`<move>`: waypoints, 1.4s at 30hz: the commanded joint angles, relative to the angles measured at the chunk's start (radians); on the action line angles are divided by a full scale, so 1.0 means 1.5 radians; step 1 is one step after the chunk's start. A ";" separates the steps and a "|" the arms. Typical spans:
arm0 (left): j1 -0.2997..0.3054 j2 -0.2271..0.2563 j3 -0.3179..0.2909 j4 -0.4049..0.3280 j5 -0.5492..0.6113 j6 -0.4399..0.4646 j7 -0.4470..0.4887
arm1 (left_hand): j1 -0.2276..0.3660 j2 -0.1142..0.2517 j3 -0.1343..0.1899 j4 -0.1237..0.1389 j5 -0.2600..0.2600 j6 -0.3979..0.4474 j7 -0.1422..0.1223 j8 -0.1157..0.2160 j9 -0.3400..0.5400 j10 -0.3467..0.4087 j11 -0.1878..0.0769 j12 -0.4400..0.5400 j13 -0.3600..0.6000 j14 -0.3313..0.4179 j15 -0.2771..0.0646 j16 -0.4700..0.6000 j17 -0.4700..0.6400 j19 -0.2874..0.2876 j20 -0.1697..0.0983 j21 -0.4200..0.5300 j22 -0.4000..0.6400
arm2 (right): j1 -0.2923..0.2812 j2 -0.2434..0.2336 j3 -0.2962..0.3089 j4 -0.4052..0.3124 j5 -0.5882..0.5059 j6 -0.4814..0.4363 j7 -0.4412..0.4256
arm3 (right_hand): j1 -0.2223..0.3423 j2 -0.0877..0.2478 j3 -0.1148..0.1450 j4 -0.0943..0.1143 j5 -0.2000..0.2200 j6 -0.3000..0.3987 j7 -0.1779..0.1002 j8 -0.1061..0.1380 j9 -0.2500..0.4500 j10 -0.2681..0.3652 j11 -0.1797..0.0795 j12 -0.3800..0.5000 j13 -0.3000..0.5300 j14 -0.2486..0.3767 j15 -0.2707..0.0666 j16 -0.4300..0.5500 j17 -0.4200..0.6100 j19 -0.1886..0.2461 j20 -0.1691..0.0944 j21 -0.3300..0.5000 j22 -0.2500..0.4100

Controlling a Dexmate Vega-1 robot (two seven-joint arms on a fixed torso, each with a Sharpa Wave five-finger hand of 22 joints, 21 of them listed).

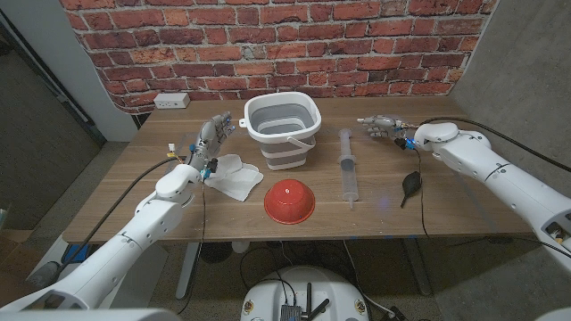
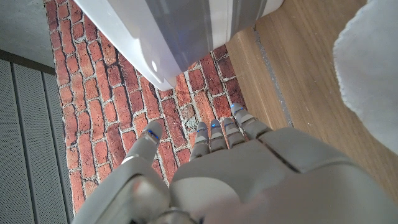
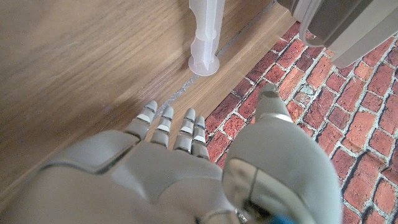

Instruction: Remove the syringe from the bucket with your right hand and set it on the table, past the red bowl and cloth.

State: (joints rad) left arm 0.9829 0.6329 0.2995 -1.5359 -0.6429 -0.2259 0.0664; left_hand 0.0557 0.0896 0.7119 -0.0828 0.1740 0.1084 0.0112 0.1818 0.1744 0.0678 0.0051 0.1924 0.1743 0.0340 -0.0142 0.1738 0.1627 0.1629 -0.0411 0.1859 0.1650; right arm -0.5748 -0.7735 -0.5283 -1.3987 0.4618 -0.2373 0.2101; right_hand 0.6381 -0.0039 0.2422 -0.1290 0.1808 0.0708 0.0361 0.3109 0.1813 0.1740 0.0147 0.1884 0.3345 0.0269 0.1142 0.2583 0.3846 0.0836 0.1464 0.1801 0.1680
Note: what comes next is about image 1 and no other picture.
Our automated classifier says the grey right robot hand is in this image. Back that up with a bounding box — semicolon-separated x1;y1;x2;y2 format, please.
356;114;418;151

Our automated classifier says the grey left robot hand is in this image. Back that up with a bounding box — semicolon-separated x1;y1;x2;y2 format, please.
189;111;237;180

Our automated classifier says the large clear plastic syringe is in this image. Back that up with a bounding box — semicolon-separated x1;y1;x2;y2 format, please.
337;128;360;210

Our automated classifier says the white cloth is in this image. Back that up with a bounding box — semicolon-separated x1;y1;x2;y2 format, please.
205;153;265;202

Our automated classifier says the white grey collapsible bucket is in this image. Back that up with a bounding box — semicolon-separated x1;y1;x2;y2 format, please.
238;92;323;171

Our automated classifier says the red bowl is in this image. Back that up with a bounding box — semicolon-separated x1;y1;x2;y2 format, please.
263;178;317;226

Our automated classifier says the white power outlet strip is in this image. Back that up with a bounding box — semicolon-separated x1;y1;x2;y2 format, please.
153;92;191;110

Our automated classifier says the black rubber air blower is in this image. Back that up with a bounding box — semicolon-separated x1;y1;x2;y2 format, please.
400;171;423;210

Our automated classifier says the white table leg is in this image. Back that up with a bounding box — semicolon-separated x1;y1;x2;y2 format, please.
175;242;201;300

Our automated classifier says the brick print backdrop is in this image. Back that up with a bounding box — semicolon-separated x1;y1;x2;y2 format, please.
59;0;499;115

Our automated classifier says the grey table leg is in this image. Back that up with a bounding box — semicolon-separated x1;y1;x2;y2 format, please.
403;238;433;296

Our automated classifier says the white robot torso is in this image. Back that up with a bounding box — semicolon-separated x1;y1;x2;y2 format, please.
239;266;370;321

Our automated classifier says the blue floor object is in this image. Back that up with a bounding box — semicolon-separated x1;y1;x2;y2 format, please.
62;243;90;265

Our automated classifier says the grey module with black antennas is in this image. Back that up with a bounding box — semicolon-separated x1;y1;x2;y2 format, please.
279;283;331;321

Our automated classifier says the thin black left wrist cable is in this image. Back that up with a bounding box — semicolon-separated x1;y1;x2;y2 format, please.
177;177;208;316

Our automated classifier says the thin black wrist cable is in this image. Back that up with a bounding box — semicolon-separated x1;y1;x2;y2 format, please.
177;177;208;316
413;148;571;259

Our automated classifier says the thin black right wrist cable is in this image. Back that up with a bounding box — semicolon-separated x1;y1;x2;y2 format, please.
413;148;571;259

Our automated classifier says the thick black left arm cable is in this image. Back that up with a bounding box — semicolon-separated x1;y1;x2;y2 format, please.
51;154;193;282

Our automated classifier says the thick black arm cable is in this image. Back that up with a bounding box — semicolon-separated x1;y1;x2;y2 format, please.
418;115;571;174
51;154;193;282

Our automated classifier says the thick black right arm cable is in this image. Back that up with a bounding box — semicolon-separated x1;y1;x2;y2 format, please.
418;115;571;174

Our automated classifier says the black floor cable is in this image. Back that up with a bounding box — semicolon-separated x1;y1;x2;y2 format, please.
238;246;299;309

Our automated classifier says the white floor cable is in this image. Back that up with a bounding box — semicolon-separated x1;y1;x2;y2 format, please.
342;239;394;318

